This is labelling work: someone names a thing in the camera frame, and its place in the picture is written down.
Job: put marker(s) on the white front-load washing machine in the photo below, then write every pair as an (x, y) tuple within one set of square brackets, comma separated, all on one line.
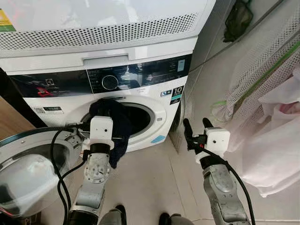
[(72, 105)]

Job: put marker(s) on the wooden cabinet panel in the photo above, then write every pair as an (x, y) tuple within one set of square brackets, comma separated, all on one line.
[(7, 124)]

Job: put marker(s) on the white mesh laundry bag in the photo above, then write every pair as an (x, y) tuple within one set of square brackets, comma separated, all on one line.
[(262, 65)]

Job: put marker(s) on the dark green hanging bag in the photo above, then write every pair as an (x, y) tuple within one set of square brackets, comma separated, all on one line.
[(238, 21)]

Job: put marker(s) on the grey robot right leg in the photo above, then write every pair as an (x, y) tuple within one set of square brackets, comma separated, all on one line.
[(173, 219)]

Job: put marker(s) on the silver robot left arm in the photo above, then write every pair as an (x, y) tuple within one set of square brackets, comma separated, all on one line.
[(96, 171)]

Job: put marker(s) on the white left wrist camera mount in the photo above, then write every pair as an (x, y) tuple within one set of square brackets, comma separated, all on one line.
[(101, 129)]

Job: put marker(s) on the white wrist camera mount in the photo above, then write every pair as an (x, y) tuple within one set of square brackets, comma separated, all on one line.
[(216, 140), (101, 129)]

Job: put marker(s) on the white stacked dryer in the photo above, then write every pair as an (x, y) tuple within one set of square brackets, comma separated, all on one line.
[(93, 14)]

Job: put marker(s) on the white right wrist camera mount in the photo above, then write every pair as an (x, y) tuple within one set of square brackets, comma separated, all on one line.
[(216, 140)]

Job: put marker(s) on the navy blue polo shirt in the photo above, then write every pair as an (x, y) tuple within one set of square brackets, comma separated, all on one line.
[(119, 122)]

